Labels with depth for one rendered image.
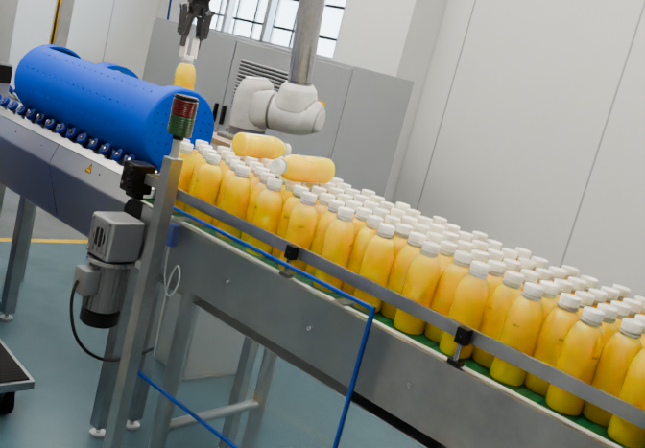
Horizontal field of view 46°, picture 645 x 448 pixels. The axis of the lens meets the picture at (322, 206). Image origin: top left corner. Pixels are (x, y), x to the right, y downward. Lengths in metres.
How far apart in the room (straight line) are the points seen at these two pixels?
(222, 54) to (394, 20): 1.19
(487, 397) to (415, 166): 3.88
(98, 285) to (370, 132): 2.38
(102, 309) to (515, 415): 1.24
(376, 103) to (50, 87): 1.97
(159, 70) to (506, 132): 2.47
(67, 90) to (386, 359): 1.63
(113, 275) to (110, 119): 0.60
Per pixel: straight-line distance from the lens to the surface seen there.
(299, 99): 3.04
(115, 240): 2.19
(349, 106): 4.12
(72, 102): 2.80
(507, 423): 1.55
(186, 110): 1.91
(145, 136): 2.45
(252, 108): 3.12
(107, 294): 2.26
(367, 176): 4.35
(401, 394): 1.67
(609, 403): 1.49
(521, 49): 4.98
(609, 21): 4.73
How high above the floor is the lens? 1.42
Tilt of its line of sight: 10 degrees down
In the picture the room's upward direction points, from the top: 14 degrees clockwise
